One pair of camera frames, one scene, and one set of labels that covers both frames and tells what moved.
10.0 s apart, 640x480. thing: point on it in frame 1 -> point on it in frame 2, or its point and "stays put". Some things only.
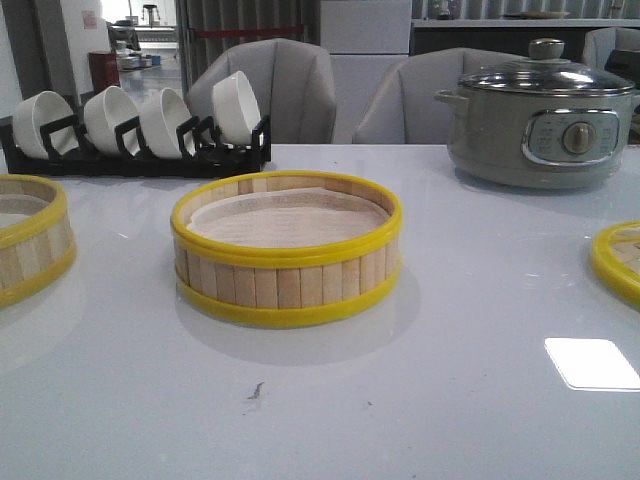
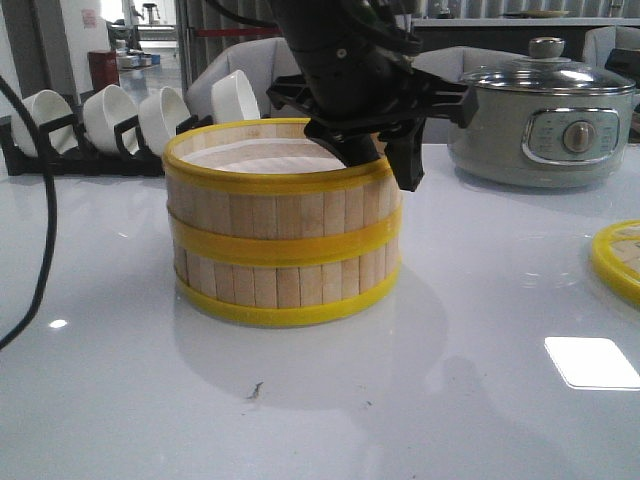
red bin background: (103, 70) stays put
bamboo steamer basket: (37, 240) -> (268, 191)
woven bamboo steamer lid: (616, 257) stays put
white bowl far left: (35, 111) stays put
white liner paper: (16, 208) -> (264, 156)
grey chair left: (293, 83) stays put
